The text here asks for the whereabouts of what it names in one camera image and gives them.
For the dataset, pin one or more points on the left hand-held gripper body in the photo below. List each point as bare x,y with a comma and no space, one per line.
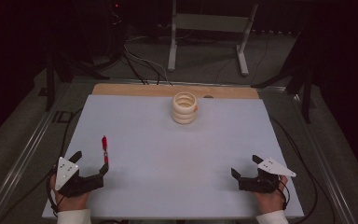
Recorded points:
85,183

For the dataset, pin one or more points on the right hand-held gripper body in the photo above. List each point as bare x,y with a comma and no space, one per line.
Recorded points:
256,184

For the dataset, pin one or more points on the red pen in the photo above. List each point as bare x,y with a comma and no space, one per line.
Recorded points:
104,144

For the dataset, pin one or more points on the cream ribbed pen holder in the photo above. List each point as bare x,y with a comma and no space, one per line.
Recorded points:
184,113

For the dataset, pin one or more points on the person's right hand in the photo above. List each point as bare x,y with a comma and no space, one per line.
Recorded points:
270,200

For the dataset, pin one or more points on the person's left hand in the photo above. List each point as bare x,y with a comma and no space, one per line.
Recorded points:
70,202

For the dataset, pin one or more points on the white table mat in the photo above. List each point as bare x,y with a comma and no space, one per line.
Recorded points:
174,161

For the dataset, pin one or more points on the black tripod stand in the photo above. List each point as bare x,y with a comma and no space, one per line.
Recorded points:
306,93
50,87

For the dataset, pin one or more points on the black equipment stand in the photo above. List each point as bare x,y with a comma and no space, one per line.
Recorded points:
115,28

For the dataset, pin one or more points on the white metal stand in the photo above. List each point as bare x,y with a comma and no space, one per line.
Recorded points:
209,22

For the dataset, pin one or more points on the aluminium floor rail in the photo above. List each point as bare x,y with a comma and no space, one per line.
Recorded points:
326,168
24,155

